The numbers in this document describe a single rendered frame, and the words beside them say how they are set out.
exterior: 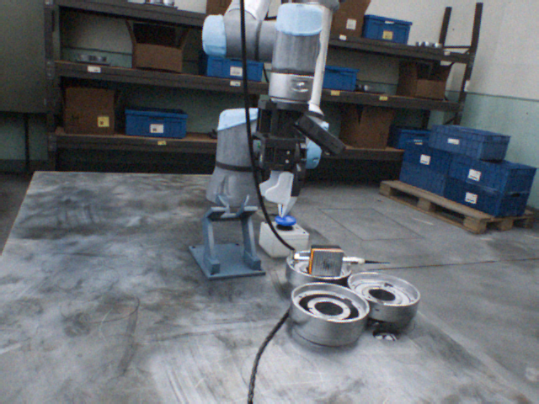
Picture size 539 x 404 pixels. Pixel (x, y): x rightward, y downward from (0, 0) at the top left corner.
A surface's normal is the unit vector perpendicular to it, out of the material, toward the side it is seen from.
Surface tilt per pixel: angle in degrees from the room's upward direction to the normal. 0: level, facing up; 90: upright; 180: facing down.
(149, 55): 82
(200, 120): 90
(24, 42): 90
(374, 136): 92
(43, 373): 0
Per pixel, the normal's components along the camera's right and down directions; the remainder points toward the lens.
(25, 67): 0.36, 0.30
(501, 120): -0.93, 0.00
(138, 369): 0.11, -0.95
